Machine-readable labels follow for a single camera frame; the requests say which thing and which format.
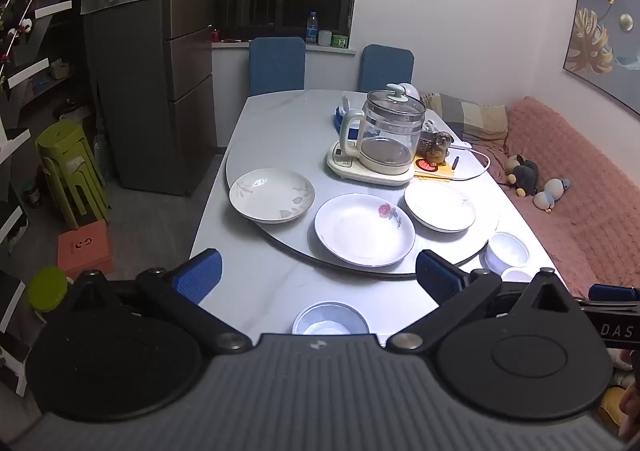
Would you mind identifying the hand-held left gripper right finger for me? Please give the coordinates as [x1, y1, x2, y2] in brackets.
[386, 250, 581, 352]

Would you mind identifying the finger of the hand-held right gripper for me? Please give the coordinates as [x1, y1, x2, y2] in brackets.
[587, 283, 640, 303]

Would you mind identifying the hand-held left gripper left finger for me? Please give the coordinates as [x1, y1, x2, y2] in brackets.
[64, 248, 253, 357]

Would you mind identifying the plain white brown-rimmed plate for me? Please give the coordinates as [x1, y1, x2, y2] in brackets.
[404, 180, 477, 233]

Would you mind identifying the rose print blue-rimmed plate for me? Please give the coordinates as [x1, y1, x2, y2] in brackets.
[314, 192, 417, 268]

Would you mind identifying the leaf print ceramic plate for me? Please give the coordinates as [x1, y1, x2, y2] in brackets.
[229, 168, 317, 224]

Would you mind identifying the person's right hand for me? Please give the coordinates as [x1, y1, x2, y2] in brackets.
[617, 383, 640, 442]

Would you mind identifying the yellow and red mat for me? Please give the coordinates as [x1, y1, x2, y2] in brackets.
[413, 154, 458, 179]

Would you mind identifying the orange box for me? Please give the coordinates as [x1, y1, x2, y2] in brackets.
[56, 220, 115, 280]

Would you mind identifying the white and blue plush toy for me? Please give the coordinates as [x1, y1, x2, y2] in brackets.
[533, 178, 572, 214]

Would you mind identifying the dark grey plush toy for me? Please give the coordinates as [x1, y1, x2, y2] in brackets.
[504, 154, 541, 198]

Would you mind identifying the pink covered sofa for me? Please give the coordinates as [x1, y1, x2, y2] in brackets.
[492, 96, 640, 299]

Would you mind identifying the green round lid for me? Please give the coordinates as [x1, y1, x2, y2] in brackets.
[27, 266, 69, 313]

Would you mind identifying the glass electric kettle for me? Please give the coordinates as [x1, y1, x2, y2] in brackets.
[339, 84, 427, 176]

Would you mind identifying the clear plastic bottle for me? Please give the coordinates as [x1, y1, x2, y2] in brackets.
[92, 128, 113, 182]

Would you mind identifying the checked pillow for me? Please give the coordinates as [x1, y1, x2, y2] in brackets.
[420, 92, 510, 142]

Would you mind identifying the grey table turntable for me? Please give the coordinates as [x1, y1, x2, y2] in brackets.
[226, 90, 501, 276]

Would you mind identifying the stack of green stools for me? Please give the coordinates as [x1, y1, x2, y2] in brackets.
[35, 120, 112, 230]

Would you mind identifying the dark jar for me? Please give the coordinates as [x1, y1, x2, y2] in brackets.
[22, 181, 43, 209]

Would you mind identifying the blue and white box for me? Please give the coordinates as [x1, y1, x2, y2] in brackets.
[331, 96, 363, 142]

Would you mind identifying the white domed object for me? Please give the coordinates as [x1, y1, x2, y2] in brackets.
[397, 81, 426, 104]

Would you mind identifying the grey refrigerator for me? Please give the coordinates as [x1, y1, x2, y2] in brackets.
[82, 0, 218, 197]

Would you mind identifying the blue dining chair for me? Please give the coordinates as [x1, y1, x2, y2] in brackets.
[359, 44, 415, 94]
[248, 36, 306, 98]

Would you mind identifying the white slatted shelf unit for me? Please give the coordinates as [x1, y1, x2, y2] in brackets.
[0, 0, 91, 397]

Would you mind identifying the hanging ornament garland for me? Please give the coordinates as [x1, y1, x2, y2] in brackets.
[0, 0, 71, 92]

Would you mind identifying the white power cable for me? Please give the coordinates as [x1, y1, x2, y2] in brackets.
[450, 144, 492, 182]

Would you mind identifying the wall poster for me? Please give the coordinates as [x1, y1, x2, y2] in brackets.
[563, 0, 640, 117]

